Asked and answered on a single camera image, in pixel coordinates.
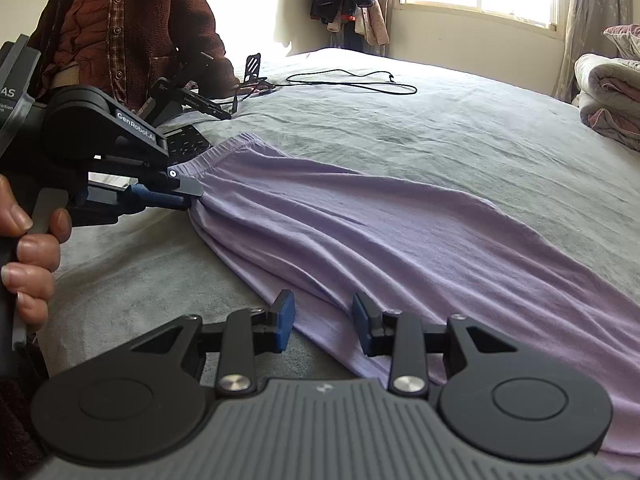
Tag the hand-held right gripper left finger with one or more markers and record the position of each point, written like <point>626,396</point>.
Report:
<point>285,321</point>

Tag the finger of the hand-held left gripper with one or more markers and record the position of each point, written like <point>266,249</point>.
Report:
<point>185,187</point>
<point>160,200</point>

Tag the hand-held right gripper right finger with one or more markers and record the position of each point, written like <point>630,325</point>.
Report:
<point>363,326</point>

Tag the purple pants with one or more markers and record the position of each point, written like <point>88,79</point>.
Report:
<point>400,240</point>

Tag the person's left hand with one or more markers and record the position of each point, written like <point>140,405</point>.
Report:
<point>35,265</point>

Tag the black patterned phone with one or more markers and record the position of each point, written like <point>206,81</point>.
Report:
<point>187,142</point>

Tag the black phone stand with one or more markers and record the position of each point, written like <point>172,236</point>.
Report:
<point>253,67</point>

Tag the bed with grey sheet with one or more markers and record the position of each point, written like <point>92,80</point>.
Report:
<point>450,125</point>

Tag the pink hanging garment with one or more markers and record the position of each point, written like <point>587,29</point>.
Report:
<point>372,22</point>

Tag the person's dark red garment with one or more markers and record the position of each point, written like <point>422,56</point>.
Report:
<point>17,435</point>

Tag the folded grey pink duvet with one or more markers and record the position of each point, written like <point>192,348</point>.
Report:
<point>610,100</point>

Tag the pink grey pillow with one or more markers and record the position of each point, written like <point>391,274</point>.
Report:
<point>625,40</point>

